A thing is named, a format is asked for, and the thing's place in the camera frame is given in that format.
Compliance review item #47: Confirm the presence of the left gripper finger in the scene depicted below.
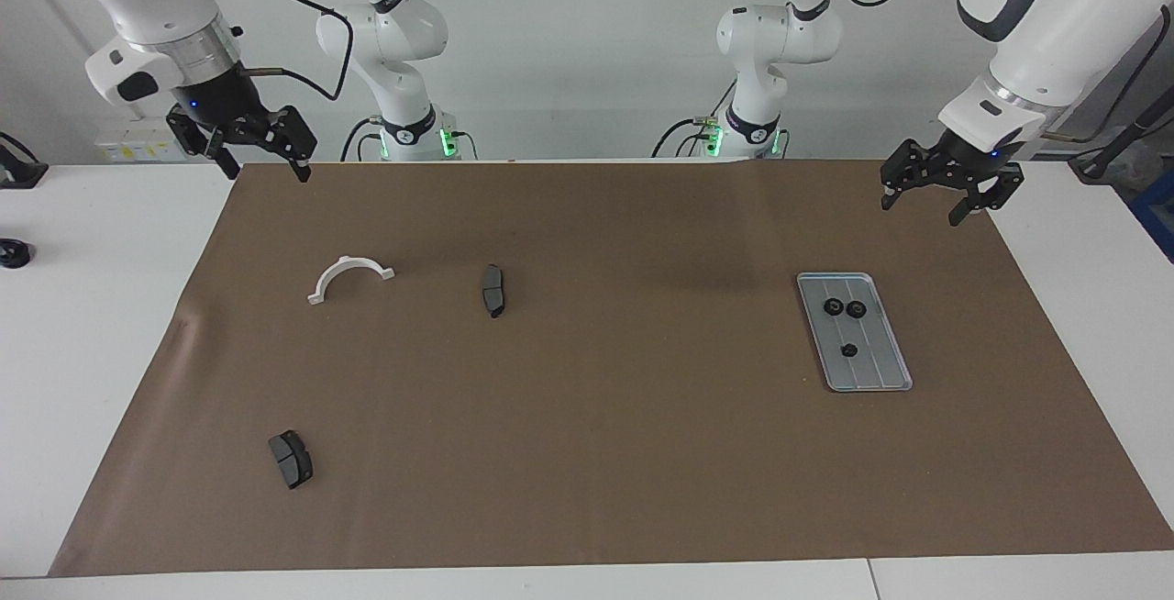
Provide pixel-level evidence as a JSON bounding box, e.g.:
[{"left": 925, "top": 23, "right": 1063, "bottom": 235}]
[
  {"left": 947, "top": 164, "right": 1025, "bottom": 228},
  {"left": 880, "top": 139, "right": 936, "bottom": 212}
]

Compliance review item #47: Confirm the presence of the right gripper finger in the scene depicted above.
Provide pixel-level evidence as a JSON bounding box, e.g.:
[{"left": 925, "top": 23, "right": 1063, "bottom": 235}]
[
  {"left": 167, "top": 109, "right": 241, "bottom": 181},
  {"left": 266, "top": 106, "right": 318, "bottom": 183}
]

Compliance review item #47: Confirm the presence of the silver ribbed metal tray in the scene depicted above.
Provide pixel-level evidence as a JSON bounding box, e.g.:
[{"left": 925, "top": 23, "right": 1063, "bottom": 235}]
[{"left": 796, "top": 272, "right": 914, "bottom": 394}]

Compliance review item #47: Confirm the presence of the black tripod stand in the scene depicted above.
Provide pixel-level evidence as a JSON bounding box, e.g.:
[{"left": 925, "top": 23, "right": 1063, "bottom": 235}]
[{"left": 1069, "top": 86, "right": 1174, "bottom": 183}]

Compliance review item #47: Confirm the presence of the blue crate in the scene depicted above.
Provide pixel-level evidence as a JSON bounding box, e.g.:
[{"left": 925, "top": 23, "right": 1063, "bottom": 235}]
[{"left": 1128, "top": 169, "right": 1174, "bottom": 261}]

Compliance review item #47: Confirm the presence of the black clamp base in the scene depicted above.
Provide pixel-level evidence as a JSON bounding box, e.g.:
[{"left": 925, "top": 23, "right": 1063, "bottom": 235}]
[{"left": 0, "top": 132, "right": 49, "bottom": 190}]

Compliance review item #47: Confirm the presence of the dark grey brake pad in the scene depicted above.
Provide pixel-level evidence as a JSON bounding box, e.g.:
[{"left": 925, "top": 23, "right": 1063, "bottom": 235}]
[
  {"left": 268, "top": 429, "right": 315, "bottom": 491},
  {"left": 482, "top": 263, "right": 508, "bottom": 320}
]

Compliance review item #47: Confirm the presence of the brown paper table mat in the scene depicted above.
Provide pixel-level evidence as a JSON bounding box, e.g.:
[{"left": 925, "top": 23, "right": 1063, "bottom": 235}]
[{"left": 48, "top": 160, "right": 1174, "bottom": 579}]

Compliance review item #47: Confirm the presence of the black base power cable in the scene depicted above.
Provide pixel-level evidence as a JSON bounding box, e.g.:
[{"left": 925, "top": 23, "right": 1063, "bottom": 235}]
[
  {"left": 651, "top": 116, "right": 735, "bottom": 161},
  {"left": 341, "top": 116, "right": 386, "bottom": 163}
]

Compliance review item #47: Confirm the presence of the white wall power box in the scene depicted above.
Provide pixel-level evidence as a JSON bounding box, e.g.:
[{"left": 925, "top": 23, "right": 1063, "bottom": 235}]
[{"left": 95, "top": 117, "right": 198, "bottom": 163}]

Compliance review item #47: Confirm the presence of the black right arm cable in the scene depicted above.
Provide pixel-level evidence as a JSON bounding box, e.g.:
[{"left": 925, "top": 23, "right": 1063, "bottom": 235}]
[{"left": 234, "top": 0, "right": 355, "bottom": 104}]

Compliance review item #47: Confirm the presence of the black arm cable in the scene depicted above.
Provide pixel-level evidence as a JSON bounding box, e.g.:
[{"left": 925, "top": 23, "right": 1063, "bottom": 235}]
[
  {"left": 825, "top": 0, "right": 1174, "bottom": 144},
  {"left": 234, "top": 0, "right": 355, "bottom": 104}
]

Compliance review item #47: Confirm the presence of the white plastic half-ring clamp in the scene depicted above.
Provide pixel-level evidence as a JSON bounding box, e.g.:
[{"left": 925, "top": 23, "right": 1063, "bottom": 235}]
[{"left": 307, "top": 255, "right": 396, "bottom": 306}]

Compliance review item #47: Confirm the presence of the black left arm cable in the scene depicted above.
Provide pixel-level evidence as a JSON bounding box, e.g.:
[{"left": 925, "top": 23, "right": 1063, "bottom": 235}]
[{"left": 825, "top": 0, "right": 1174, "bottom": 144}]

